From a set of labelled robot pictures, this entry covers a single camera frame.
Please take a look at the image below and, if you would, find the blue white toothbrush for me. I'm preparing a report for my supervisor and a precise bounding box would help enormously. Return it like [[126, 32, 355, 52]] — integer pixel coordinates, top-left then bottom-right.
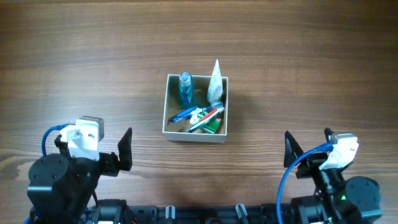
[[186, 101, 223, 118]]

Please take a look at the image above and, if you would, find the blue disposable razor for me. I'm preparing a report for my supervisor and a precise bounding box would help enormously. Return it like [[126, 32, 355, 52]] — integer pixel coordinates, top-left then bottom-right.
[[168, 106, 198, 123]]

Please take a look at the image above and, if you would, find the blue mouthwash bottle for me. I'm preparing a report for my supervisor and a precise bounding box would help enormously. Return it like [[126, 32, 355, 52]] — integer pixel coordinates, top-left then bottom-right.
[[178, 72, 195, 109]]

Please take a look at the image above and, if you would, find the green white soap box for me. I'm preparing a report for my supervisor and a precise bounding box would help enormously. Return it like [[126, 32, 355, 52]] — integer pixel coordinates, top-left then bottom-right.
[[190, 111, 221, 134]]

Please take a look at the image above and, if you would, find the red teal toothpaste tube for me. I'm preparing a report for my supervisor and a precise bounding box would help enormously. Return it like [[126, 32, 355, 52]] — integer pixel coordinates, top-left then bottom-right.
[[187, 107, 224, 133]]

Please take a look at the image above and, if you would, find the white lotion tube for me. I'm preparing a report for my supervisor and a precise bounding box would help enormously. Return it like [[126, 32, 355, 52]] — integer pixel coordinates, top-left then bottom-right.
[[207, 59, 223, 103]]

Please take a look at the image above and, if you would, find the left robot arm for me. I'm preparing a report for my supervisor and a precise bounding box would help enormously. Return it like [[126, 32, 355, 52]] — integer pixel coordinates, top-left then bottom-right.
[[26, 129, 137, 223]]

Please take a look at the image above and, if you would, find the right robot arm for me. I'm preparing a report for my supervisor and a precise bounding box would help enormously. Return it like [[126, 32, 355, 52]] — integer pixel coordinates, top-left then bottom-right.
[[276, 128, 382, 223]]

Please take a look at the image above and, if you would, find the white cardboard box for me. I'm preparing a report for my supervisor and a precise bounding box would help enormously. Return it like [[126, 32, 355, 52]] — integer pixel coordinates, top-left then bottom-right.
[[162, 74, 229, 143]]

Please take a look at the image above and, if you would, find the right blue cable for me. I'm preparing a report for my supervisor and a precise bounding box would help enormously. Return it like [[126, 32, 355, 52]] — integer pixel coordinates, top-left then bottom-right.
[[275, 142, 335, 224]]

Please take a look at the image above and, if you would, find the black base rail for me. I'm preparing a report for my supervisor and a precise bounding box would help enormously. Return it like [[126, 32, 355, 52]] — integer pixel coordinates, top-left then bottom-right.
[[81, 200, 279, 224]]

